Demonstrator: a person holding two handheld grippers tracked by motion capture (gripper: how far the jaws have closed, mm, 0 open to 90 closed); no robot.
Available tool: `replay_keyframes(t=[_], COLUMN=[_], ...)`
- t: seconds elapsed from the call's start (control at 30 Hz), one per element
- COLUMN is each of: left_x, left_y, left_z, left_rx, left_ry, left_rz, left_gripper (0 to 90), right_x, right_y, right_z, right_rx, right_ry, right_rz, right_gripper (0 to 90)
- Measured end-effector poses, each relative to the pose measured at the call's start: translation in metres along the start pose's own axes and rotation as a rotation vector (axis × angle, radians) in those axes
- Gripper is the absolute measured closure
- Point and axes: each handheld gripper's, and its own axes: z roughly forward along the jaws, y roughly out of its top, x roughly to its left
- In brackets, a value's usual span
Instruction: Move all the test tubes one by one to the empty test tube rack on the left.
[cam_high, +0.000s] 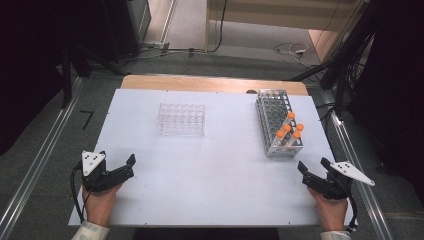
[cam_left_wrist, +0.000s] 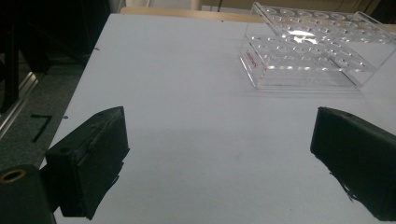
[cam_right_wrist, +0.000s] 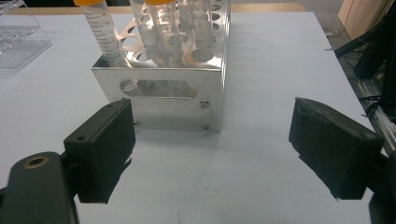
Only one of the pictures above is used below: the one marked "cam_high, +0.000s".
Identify metal tube rack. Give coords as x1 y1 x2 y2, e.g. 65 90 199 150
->
255 88 305 159

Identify dark curtain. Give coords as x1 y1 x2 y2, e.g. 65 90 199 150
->
0 0 108 158
346 0 424 201

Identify right hand-held gripper black cable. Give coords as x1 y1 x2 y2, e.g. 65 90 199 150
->
346 194 360 234

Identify black cable bundle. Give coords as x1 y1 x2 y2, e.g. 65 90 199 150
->
345 32 376 98

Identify orange-capped clear tube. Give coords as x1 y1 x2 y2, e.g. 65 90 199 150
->
270 129 286 150
279 123 293 141
285 130 302 148
281 111 296 132
291 123 305 138

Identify person's left hand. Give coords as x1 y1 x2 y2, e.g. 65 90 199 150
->
81 182 124 228

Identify floor power strip with cables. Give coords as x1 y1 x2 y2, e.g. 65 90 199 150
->
119 40 208 63

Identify wooden table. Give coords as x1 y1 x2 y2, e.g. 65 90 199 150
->
119 74 310 97

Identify clear acrylic tube rack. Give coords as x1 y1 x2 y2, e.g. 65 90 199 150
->
157 102 206 138

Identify person's right hand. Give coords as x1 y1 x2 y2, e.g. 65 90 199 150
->
307 186 350 232

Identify black metal stand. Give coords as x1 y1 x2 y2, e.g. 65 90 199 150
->
59 42 128 110

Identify left hand-held gripper black cable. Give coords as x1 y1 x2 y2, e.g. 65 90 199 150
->
69 161 93 224

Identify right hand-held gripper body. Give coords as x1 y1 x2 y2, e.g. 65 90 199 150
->
302 161 376 201

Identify light wooden panel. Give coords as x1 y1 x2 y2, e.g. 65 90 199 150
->
307 28 338 63

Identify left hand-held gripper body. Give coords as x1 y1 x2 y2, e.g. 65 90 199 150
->
81 150 135 193

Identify metal floor track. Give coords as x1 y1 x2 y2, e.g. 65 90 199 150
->
159 0 178 44

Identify white coiled cable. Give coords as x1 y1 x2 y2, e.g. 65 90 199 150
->
272 42 310 60

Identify black tripod stand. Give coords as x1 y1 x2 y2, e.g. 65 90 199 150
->
286 0 379 118

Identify beige wooden furniture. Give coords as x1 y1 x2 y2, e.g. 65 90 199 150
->
205 0 369 53

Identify hand-held gripper black cable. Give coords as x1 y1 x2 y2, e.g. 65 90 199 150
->
346 194 360 234
69 161 93 224

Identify black cabinet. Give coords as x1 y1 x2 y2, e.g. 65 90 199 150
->
99 0 153 63

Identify white work board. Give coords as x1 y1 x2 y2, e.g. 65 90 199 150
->
68 88 359 229

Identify black hanging cable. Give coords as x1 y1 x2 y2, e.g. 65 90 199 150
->
209 0 229 54

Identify metal floor rail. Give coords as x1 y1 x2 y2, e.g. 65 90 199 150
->
320 89 395 240
0 77 85 240

